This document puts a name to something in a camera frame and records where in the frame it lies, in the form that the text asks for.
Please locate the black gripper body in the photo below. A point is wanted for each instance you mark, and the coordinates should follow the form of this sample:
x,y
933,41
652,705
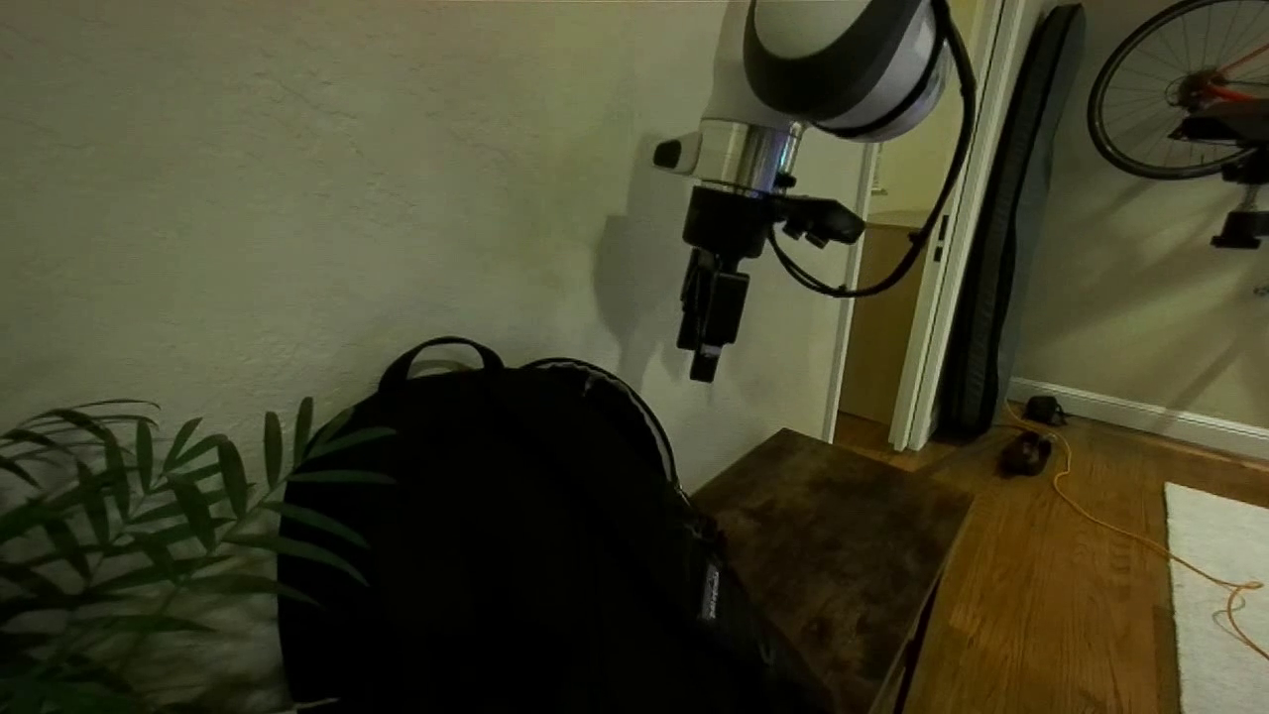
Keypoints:
x,y
719,222

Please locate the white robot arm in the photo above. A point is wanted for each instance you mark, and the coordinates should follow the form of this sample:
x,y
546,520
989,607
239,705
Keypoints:
x,y
846,54

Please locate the tall black bag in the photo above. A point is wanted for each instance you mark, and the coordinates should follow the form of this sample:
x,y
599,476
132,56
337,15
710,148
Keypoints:
x,y
1015,222

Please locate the black backpack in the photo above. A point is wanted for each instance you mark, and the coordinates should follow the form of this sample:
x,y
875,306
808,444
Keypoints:
x,y
530,558

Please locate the black shoe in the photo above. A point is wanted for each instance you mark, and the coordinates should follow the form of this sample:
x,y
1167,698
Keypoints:
x,y
1023,454

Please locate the small black floor object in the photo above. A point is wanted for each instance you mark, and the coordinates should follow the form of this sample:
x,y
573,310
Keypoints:
x,y
1046,411

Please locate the bicycle wheel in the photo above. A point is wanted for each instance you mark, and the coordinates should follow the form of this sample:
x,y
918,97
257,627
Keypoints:
x,y
1134,121

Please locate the black bicycle pedal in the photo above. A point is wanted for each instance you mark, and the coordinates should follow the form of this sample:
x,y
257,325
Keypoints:
x,y
1243,221

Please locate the white rug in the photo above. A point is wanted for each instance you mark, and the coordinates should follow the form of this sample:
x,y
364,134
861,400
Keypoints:
x,y
1215,607

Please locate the green leafy houseplant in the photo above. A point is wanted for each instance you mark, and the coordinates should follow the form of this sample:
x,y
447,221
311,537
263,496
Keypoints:
x,y
119,516

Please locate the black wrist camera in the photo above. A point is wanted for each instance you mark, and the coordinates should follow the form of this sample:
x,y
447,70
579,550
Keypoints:
x,y
820,221

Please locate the white door frame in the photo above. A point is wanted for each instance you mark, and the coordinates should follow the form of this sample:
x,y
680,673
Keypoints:
x,y
953,262

